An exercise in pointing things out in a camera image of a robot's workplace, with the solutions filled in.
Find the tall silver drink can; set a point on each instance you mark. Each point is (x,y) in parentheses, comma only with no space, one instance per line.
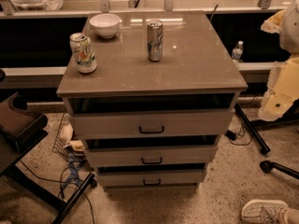
(155,33)

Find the black power adapter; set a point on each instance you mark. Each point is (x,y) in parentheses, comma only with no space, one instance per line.
(230,135)

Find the dark chair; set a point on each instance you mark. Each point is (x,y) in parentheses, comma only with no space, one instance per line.
(21,130)

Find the clear plastic water bottle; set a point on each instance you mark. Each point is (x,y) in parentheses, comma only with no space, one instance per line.
(237,51)

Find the wire mesh basket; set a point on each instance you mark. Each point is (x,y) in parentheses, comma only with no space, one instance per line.
(66,143)

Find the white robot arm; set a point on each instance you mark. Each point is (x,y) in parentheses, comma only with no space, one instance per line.
(283,81)

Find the grey drawer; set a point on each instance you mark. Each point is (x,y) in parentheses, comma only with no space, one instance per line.
(151,179)
(117,157)
(151,124)

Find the grey drawer cabinet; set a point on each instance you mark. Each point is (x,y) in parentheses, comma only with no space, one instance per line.
(196,73)

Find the white knit sneaker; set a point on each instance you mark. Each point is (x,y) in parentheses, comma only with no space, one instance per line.
(269,212)

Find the white ceramic bowl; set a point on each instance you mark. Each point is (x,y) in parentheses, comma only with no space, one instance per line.
(105,25)

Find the black stand foot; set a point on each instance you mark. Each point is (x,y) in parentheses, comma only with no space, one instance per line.
(268,166)

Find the black table leg frame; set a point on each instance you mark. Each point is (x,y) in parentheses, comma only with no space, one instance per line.
(289,118)

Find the green white soda can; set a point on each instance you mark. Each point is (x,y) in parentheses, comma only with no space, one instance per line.
(83,54)

